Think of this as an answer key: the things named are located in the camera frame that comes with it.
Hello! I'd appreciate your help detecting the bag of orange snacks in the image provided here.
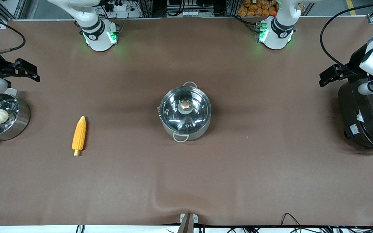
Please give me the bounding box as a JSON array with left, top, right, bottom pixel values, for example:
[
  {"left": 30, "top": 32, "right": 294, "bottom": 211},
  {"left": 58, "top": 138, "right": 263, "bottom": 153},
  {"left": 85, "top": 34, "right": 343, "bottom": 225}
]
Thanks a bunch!
[{"left": 237, "top": 0, "right": 304, "bottom": 17}]

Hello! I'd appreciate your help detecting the black looped floor cable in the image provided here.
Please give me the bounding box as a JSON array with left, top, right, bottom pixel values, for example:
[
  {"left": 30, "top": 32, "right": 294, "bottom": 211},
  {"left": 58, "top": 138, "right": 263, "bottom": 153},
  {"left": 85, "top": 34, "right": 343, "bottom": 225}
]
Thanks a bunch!
[{"left": 280, "top": 213, "right": 302, "bottom": 227}]

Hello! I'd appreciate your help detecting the white power strip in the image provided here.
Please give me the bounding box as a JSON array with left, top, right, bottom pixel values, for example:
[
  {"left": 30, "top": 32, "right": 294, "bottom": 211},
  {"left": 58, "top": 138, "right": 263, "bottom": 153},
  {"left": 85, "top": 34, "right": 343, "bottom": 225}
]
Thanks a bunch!
[{"left": 106, "top": 0, "right": 132, "bottom": 12}]

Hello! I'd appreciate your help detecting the yellow corn cob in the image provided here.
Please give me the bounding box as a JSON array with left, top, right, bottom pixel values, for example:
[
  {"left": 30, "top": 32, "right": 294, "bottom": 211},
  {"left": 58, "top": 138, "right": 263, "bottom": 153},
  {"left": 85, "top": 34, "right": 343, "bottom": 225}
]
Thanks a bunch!
[{"left": 72, "top": 116, "right": 87, "bottom": 156}]

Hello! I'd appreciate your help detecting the brown table mat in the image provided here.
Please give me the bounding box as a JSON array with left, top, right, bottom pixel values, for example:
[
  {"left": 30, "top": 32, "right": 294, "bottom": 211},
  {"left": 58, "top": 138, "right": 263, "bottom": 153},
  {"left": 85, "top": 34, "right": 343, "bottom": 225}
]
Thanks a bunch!
[{"left": 0, "top": 17, "right": 373, "bottom": 227}]

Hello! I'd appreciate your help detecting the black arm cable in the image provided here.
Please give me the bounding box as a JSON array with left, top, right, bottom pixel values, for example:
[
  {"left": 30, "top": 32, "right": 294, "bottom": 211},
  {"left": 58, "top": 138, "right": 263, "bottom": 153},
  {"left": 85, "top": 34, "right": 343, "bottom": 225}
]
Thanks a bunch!
[
  {"left": 0, "top": 22, "right": 26, "bottom": 54},
  {"left": 320, "top": 1, "right": 373, "bottom": 78}
]

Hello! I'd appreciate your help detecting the steel steamer pot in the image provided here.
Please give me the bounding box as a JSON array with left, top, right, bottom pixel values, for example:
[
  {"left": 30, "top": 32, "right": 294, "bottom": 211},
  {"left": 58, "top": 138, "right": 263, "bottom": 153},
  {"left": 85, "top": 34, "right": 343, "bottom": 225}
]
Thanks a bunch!
[{"left": 0, "top": 88, "right": 31, "bottom": 146}]

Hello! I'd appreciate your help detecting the stainless steel pot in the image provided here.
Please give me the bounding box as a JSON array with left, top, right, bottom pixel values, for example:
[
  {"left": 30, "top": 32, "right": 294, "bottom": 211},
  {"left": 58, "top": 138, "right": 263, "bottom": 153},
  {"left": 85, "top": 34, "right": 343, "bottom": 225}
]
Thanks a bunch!
[{"left": 157, "top": 81, "right": 212, "bottom": 143}]

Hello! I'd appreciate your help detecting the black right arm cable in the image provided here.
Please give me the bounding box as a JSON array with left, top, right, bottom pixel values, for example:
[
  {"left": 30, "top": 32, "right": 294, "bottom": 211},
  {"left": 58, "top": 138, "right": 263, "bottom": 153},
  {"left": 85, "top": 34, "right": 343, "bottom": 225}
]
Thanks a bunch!
[{"left": 0, "top": 22, "right": 26, "bottom": 54}]

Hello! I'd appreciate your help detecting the black rice cooker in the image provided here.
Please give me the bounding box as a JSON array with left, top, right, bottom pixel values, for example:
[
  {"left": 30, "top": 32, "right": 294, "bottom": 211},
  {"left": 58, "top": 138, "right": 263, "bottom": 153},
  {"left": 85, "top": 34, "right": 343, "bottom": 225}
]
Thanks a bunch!
[{"left": 337, "top": 79, "right": 373, "bottom": 153}]

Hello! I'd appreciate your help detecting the glass pot lid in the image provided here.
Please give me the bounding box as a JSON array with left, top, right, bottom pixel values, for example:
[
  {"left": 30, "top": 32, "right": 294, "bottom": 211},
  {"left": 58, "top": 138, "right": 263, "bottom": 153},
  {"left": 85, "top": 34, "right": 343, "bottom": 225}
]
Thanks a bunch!
[{"left": 159, "top": 86, "right": 212, "bottom": 128}]

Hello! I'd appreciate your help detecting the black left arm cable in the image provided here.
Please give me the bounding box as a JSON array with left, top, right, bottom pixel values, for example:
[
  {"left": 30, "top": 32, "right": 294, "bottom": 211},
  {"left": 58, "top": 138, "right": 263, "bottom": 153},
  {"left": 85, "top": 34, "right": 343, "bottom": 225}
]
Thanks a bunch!
[{"left": 320, "top": 1, "right": 373, "bottom": 78}]

